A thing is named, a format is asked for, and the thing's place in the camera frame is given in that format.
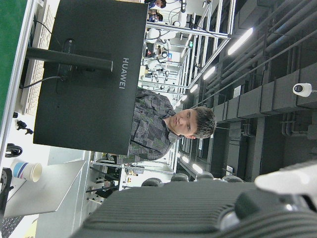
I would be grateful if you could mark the black round mount part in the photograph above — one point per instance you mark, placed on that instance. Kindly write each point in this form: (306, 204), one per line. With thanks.
(4, 183)

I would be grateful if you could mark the black monitor stand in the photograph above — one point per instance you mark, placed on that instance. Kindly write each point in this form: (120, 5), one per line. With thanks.
(74, 59)

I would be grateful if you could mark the aluminium workcell racks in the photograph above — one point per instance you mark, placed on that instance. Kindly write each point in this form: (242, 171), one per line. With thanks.
(198, 31)

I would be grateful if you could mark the silver laptop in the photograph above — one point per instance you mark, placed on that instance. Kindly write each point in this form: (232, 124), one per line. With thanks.
(54, 193)

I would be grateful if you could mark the ceiling strip light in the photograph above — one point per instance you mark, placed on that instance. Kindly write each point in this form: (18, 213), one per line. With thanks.
(209, 72)
(194, 88)
(240, 41)

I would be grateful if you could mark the white security camera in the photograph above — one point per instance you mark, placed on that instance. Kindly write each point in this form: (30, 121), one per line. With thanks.
(302, 89)

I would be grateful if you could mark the person in patterned shirt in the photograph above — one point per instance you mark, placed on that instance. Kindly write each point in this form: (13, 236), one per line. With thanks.
(153, 134)

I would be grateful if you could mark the black Huawei monitor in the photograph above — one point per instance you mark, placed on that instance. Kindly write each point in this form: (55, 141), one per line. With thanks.
(94, 111)

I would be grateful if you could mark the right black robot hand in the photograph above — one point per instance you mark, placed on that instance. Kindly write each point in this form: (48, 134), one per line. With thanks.
(173, 210)

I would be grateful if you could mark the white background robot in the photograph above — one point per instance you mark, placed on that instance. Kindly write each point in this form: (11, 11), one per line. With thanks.
(158, 33)

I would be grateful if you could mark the white keyboard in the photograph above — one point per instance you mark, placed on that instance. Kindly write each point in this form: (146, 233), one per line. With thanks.
(31, 99)

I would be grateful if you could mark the paper cup blue stripes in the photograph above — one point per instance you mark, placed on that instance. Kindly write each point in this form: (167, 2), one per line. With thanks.
(29, 171)

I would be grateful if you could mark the green conveyor belt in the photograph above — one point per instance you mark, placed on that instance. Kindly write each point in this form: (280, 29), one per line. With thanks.
(8, 37)

